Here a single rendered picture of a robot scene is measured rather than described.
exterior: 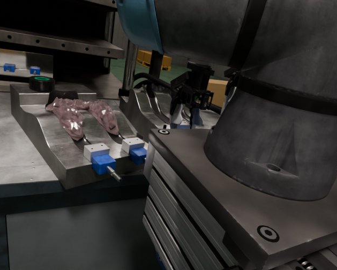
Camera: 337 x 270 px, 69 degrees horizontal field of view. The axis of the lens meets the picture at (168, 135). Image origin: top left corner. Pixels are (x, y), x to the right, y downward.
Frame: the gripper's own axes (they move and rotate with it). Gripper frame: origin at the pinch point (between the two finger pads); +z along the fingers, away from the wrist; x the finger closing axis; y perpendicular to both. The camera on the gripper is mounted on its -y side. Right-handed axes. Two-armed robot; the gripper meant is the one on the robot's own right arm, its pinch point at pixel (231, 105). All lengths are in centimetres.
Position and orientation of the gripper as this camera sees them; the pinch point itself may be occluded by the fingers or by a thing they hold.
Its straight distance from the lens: 103.4
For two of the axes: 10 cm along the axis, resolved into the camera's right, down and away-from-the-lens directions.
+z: -1.9, 9.1, 3.7
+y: 4.1, 4.2, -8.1
